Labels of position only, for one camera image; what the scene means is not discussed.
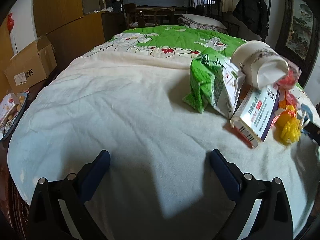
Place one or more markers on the white purple medicine box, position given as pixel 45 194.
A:
pixel 255 114

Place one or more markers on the white pillow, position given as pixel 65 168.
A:
pixel 202 20

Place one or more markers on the clear red plastic bag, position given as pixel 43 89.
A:
pixel 287 84

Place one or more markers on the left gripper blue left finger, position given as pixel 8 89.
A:
pixel 94 173

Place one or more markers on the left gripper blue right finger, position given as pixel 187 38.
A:
pixel 228 174

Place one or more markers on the wooden wardrobe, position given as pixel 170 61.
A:
pixel 75 26

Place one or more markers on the yellow foam net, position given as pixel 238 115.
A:
pixel 288 125

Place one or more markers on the blue plate with snacks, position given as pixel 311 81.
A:
pixel 12 108

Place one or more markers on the white paper cup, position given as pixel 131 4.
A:
pixel 261 65

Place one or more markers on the green snack bag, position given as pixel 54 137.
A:
pixel 214 81

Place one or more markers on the framed landscape painting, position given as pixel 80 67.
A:
pixel 298 40

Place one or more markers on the red hanging ornament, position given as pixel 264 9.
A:
pixel 10 22

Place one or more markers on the black coat on rack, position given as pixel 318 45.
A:
pixel 254 15

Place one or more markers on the brown cardboard box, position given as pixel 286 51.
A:
pixel 31 65

